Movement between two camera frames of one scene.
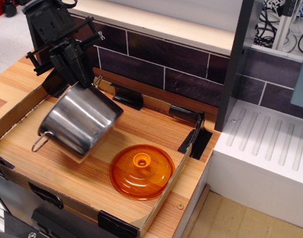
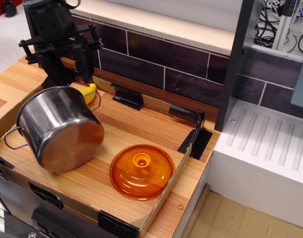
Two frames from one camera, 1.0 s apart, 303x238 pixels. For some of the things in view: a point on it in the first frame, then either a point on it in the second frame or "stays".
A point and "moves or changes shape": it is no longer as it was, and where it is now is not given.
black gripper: (52, 28) stays
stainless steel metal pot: (80, 118) moves or changes shape
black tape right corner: (200, 137) stays
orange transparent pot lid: (142, 172) stays
